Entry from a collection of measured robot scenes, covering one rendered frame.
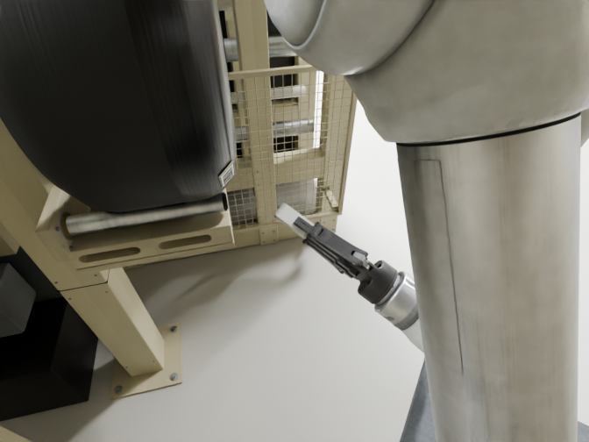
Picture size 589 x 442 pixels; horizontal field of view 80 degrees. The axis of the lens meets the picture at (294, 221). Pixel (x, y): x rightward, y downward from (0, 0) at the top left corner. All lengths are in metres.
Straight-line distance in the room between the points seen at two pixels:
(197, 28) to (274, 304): 1.36
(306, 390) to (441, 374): 1.26
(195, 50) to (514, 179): 0.42
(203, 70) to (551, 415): 0.50
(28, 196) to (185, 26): 0.56
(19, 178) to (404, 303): 0.79
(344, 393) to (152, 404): 0.73
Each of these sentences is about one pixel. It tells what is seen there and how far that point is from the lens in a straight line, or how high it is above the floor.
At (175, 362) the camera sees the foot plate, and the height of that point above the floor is 0.01.
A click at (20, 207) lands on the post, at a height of 0.93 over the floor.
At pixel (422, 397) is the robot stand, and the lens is 0.89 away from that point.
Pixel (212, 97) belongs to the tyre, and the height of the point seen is 1.22.
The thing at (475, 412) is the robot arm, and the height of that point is 1.19.
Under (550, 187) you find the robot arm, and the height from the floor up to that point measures 1.34.
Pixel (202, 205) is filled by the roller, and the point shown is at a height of 0.91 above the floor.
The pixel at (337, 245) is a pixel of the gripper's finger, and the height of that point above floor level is 1.01.
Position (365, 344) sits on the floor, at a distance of 1.64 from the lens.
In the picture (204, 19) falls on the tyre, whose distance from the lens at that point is 0.55.
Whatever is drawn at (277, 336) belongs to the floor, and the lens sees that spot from 1.63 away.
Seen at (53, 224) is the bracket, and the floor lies 0.94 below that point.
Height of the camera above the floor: 1.45
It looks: 45 degrees down
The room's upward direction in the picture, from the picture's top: straight up
